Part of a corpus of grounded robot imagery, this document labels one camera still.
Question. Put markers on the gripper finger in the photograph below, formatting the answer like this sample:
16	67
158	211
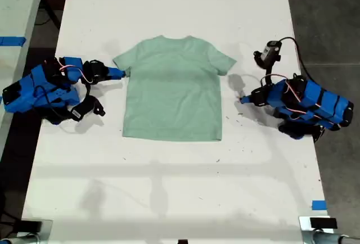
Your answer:
115	71
116	76
253	93
251	101

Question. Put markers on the pale green T-shirt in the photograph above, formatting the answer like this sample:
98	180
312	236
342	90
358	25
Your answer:
171	92

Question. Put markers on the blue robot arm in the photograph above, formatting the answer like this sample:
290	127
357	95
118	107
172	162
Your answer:
28	86
323	100

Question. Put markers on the long blue tape strip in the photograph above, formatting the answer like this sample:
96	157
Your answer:
11	41

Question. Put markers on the white side table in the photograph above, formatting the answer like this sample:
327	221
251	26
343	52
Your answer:
17	8

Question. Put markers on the short blue tape strip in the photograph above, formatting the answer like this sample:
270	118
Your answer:
319	205

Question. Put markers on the small black box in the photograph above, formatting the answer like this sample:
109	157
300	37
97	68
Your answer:
31	225
323	223

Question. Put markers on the silver metal table clamp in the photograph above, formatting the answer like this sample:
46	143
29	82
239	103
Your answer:
46	234
305	232

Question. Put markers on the tiny black edge box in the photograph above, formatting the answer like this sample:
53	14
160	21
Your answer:
182	241

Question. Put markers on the camera's black stalk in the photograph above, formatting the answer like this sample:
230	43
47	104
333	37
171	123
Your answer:
268	74

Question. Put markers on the gripper's black camera box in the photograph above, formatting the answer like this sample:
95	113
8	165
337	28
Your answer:
270	51
81	109

